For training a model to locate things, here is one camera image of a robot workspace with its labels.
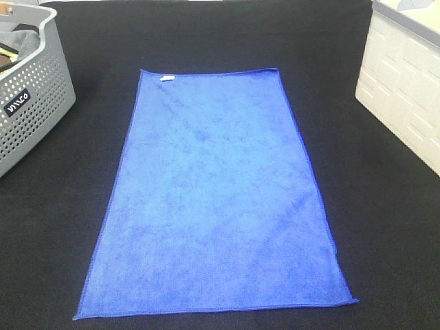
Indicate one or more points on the grey towel in basket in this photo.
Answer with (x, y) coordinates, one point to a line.
(19, 44)

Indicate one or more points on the blue microfiber towel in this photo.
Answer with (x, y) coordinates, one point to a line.
(215, 206)

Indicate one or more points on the brown and yellow cloths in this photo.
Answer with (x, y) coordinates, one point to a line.
(8, 57)

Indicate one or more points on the white plastic storage box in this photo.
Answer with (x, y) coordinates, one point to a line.
(399, 74)

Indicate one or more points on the grey perforated plastic basket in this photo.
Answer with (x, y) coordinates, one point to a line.
(37, 92)

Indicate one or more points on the black tablecloth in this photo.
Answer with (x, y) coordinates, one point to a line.
(381, 200)

